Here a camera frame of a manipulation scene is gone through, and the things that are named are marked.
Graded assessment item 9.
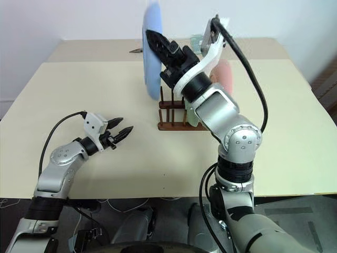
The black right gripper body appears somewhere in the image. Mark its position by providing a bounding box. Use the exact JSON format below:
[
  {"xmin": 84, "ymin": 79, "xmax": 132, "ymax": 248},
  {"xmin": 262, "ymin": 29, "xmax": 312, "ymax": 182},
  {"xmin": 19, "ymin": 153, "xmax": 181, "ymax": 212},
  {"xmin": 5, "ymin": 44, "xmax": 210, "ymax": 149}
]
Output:
[{"xmin": 160, "ymin": 41, "xmax": 200, "ymax": 89}]

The white floor cable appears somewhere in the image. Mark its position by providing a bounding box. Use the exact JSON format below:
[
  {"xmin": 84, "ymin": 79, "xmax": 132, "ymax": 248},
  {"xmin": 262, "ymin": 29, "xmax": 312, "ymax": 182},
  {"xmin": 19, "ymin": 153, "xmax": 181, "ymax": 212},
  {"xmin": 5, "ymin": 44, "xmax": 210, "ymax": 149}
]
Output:
[{"xmin": 96, "ymin": 197, "xmax": 150, "ymax": 214}]

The green plate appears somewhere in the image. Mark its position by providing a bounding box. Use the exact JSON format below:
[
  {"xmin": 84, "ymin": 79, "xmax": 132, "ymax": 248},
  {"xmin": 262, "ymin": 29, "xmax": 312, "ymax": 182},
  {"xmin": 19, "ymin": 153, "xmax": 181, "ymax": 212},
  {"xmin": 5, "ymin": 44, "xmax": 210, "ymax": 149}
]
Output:
[{"xmin": 184, "ymin": 101, "xmax": 205, "ymax": 128}]

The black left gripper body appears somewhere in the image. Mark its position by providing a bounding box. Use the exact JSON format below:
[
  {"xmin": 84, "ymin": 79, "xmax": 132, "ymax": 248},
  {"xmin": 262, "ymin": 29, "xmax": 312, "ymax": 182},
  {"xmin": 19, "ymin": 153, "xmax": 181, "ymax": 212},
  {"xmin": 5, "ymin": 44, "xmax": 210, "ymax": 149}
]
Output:
[{"xmin": 101, "ymin": 129, "xmax": 121, "ymax": 151}]

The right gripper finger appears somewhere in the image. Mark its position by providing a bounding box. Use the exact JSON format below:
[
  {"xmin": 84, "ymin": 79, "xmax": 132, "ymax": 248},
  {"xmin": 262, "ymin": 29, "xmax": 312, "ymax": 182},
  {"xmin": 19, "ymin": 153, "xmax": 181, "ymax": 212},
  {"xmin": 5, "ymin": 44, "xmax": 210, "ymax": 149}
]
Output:
[{"xmin": 145, "ymin": 29, "xmax": 173, "ymax": 67}]

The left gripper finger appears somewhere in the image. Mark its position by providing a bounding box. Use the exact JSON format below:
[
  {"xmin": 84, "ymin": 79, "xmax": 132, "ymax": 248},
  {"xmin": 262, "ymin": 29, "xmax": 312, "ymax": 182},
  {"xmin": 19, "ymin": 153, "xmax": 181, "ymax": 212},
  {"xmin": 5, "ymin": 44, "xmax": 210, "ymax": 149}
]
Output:
[
  {"xmin": 106, "ymin": 117, "xmax": 125, "ymax": 130},
  {"xmin": 115, "ymin": 126, "xmax": 134, "ymax": 142}
]

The wooden dish rack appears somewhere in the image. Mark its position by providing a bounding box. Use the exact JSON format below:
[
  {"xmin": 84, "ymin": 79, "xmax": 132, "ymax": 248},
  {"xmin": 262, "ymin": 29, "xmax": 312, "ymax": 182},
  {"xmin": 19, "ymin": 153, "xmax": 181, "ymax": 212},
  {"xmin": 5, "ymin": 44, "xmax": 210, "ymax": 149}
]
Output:
[{"xmin": 157, "ymin": 85, "xmax": 209, "ymax": 132}]

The black box with buckle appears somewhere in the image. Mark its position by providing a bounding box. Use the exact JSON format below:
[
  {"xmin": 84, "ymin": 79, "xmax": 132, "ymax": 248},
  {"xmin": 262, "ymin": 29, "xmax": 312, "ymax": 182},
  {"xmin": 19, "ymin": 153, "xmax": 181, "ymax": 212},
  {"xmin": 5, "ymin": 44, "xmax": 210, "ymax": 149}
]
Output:
[{"xmin": 72, "ymin": 226, "xmax": 104, "ymax": 250}]

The large dark rounded shape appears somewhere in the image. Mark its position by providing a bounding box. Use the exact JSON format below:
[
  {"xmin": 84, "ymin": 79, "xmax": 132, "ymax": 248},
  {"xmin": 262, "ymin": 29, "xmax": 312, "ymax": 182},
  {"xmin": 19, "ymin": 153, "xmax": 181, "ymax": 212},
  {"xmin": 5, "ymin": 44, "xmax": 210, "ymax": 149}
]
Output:
[{"xmin": 101, "ymin": 233, "xmax": 221, "ymax": 253}]

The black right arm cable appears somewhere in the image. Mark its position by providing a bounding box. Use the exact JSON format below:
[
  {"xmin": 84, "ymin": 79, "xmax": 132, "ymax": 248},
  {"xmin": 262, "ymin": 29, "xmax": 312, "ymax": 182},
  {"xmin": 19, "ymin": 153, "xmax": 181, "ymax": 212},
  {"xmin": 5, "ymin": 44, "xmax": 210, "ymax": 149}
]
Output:
[{"xmin": 199, "ymin": 15, "xmax": 270, "ymax": 253}]

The blue plate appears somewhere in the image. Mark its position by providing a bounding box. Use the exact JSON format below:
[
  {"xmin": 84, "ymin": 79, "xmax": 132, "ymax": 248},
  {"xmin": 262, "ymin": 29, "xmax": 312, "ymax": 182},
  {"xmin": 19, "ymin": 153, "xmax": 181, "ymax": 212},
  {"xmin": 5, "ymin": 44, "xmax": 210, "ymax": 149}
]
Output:
[{"xmin": 142, "ymin": 0, "xmax": 164, "ymax": 101}]

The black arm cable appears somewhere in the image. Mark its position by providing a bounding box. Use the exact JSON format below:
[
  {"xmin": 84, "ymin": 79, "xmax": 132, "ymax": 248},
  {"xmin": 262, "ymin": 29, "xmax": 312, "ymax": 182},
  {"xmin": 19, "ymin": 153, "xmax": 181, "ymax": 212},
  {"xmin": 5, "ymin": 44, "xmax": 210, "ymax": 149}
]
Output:
[
  {"xmin": 199, "ymin": 15, "xmax": 270, "ymax": 253},
  {"xmin": 38, "ymin": 111, "xmax": 88, "ymax": 175}
]

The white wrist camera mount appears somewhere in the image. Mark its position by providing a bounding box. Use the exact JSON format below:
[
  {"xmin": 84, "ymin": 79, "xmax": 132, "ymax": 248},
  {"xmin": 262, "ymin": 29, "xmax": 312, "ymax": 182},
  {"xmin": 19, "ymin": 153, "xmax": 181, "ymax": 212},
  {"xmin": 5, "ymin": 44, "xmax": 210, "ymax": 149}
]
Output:
[
  {"xmin": 83, "ymin": 112, "xmax": 109, "ymax": 154},
  {"xmin": 173, "ymin": 17, "xmax": 230, "ymax": 100}
]

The pink plate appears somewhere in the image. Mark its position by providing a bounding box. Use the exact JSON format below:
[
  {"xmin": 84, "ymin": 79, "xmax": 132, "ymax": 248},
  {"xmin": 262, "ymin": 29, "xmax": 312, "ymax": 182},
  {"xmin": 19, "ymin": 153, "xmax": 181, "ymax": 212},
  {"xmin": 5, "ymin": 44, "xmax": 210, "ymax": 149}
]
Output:
[{"xmin": 210, "ymin": 59, "xmax": 235, "ymax": 95}]

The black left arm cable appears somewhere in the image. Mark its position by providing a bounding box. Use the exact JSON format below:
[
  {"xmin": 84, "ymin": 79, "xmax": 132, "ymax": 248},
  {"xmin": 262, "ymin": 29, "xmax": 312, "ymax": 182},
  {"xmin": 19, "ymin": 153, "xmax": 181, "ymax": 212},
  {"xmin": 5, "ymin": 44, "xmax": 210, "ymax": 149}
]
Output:
[{"xmin": 38, "ymin": 111, "xmax": 88, "ymax": 175}]

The grey rounded shape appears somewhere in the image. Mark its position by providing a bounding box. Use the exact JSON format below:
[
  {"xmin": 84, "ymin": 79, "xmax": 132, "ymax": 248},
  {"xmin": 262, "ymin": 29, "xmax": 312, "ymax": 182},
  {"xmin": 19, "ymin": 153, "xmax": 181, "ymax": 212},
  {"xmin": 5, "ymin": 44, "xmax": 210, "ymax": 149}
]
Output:
[
  {"xmin": 187, "ymin": 202, "xmax": 212, "ymax": 239},
  {"xmin": 112, "ymin": 205, "xmax": 156, "ymax": 245}
]

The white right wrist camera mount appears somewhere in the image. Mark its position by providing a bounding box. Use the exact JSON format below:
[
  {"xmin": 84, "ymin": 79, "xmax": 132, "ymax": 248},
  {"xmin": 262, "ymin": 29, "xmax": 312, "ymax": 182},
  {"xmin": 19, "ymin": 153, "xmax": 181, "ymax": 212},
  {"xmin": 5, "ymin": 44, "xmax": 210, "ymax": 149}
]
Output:
[{"xmin": 173, "ymin": 17, "xmax": 230, "ymax": 100}]

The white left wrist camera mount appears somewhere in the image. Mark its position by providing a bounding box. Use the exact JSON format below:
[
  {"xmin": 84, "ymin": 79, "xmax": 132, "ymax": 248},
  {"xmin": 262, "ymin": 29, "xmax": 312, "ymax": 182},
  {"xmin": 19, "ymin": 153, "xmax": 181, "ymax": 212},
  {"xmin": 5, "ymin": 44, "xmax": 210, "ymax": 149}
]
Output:
[{"xmin": 83, "ymin": 112, "xmax": 109, "ymax": 154}]

